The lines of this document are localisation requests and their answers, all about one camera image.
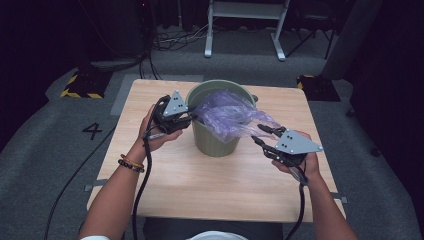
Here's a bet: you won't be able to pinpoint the black bead bracelet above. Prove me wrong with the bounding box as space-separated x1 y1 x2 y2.
117 159 145 174

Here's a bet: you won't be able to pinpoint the black floor cable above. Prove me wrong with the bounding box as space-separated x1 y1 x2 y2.
43 124 118 240

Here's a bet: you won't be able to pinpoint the black yellow striped base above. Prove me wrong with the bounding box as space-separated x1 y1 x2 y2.
60 69 113 100
296 74 342 103

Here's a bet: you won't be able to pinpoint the person's white shirt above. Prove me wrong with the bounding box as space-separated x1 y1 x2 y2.
188 230 249 240

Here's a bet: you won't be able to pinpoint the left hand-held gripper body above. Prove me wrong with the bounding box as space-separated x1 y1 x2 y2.
151 89 193 136

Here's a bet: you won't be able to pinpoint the orange bracelet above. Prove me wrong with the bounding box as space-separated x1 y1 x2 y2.
120 153 145 169

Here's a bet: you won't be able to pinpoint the person's left hand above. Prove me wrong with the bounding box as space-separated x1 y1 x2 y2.
137 103 184 153

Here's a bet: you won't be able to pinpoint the purple plastic bag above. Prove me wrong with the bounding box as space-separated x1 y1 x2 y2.
193 89 284 144

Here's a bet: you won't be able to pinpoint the tangle of floor cables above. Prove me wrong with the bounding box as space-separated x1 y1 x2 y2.
151 23 214 53

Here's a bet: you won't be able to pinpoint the left hand-held gripper cable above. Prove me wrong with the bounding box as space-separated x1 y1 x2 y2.
132 133 155 240

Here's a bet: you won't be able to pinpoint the white metal stand frame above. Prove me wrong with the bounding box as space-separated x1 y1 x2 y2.
204 0 291 62

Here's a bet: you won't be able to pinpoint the green plastic bin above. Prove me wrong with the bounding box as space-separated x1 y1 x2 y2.
185 79 259 158

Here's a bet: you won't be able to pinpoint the hand-held gripper cable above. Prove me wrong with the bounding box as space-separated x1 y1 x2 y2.
132 133 155 240
284 166 310 240

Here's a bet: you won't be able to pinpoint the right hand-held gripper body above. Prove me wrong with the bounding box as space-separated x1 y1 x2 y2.
263 129 324 168

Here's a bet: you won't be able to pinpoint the grey pillar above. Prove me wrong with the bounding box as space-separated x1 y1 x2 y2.
321 0 384 81

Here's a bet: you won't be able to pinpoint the right hand-held gripper cable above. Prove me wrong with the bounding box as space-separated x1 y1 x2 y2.
284 166 310 240

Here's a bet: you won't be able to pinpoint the person's right hand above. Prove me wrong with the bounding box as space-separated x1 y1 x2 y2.
271 130 322 183

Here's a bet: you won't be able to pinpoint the person's dark trousers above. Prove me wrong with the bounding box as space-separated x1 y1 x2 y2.
143 217 284 240

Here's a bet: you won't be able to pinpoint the black tripod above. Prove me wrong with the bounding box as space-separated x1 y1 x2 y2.
284 14 338 61

